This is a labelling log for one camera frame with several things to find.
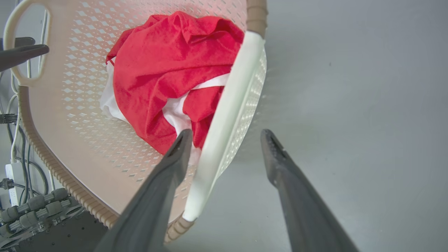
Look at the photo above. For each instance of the beige perforated plastic laundry basket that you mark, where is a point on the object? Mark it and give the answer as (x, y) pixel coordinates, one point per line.
(84, 115)

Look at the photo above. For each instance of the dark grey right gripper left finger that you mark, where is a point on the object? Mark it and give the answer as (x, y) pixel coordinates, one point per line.
(157, 196)

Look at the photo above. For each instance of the white cloth garment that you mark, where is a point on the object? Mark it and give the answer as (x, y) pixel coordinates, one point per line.
(176, 110)

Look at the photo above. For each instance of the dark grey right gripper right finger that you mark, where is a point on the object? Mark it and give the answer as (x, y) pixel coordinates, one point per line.
(297, 203)

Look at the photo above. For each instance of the red cloth garment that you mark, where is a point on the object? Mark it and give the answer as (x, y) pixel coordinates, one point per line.
(157, 66)

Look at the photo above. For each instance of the black power plug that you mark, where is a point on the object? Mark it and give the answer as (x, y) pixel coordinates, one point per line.
(6, 183)

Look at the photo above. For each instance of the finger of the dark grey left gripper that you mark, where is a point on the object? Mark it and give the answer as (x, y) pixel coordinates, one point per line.
(21, 56)
(17, 41)

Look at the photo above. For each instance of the grey roller omni wheel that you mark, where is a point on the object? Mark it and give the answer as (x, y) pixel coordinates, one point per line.
(35, 210)

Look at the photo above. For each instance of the white power strip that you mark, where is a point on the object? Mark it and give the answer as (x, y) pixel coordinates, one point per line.
(15, 182)

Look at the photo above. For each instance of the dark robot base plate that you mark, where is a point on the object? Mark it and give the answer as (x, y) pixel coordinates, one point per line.
(70, 234)

